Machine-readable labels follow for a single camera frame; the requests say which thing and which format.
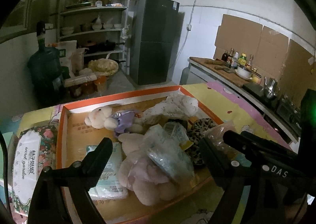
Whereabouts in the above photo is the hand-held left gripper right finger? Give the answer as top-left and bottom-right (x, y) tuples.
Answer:
(199, 137), (307, 224)

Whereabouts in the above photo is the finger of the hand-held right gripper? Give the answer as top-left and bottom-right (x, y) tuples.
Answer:
(223, 129), (274, 159)

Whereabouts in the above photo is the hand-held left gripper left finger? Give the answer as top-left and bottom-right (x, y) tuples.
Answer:
(26, 137), (114, 224)

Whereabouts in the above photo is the cardboard tray with orange rim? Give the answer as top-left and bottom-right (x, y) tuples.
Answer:
(55, 85), (225, 223)

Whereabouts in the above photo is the clear plastic pack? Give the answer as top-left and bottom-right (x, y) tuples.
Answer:
(143, 125), (195, 184)

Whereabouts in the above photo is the taped white snack packet bundle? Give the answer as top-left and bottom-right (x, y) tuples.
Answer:
(164, 120), (193, 151)

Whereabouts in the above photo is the light blue wipes pack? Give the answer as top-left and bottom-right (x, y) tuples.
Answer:
(85, 142), (129, 200)

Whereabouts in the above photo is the clear plastic bag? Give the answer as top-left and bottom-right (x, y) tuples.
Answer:
(204, 120), (234, 146)

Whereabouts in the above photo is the leopard print cloth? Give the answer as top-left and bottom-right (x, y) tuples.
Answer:
(185, 118), (218, 166)

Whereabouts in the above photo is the large pinkish plush toy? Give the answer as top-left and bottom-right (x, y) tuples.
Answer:
(118, 133), (179, 206)

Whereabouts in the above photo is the white plush in purple dress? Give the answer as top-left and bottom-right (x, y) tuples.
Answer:
(85, 107), (144, 138)

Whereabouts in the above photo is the dark countertop appliance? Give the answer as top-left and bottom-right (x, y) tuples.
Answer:
(276, 98), (302, 129)

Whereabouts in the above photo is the black induction cooker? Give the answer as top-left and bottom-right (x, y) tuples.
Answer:
(243, 82), (280, 106)

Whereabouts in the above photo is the steel kettle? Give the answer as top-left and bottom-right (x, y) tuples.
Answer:
(263, 77), (281, 100)

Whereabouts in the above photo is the white kitchen counter cabinet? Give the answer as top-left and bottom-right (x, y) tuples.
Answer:
(189, 57), (300, 144)

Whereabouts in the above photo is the white fluffy plush toy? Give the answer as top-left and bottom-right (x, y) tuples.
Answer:
(143, 94), (199, 126)

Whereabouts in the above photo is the white bowl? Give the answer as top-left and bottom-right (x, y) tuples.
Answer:
(236, 65), (253, 78)

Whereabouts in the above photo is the floral tissue pack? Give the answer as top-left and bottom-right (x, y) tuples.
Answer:
(10, 125), (59, 215)

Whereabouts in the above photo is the orange plastic jar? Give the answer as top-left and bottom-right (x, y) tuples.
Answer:
(94, 76), (108, 93)
(81, 82), (95, 95)

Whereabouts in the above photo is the kitchen cleaver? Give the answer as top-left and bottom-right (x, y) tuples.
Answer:
(214, 65), (235, 73)

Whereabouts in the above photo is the wooden cutting board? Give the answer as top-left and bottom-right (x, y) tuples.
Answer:
(190, 57), (251, 88)

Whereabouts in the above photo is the pale noodle pack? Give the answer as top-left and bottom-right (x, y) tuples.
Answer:
(64, 74), (97, 87)

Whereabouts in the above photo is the row of condiment bottles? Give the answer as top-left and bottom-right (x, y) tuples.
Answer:
(221, 48), (255, 69)

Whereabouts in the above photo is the grey gas cylinder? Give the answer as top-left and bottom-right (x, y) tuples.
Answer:
(180, 66), (192, 85)

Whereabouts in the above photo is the round yellow basket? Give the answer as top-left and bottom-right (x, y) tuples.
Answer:
(88, 58), (119, 76)

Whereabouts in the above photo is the blue water jug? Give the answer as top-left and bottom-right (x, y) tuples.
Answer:
(27, 42), (66, 106)

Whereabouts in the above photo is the white sack with green label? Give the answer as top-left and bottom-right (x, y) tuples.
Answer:
(53, 41), (77, 72)

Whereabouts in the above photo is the black frying pan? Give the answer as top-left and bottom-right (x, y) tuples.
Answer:
(98, 40), (125, 52)

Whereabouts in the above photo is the dark grey refrigerator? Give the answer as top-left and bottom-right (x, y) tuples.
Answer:
(130, 0), (185, 86)

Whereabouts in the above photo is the dark water jug pump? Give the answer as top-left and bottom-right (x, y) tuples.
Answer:
(37, 22), (47, 44)

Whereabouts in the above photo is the white metal shelf rack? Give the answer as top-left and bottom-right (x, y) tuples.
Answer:
(58, 0), (133, 76)

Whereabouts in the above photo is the black cable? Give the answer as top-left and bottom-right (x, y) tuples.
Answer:
(0, 130), (13, 224)

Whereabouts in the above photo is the cardboard sheet on wall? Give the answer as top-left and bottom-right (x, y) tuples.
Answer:
(213, 14), (316, 102)

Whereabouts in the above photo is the wall power cable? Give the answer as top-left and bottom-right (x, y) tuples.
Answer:
(181, 0), (201, 52)

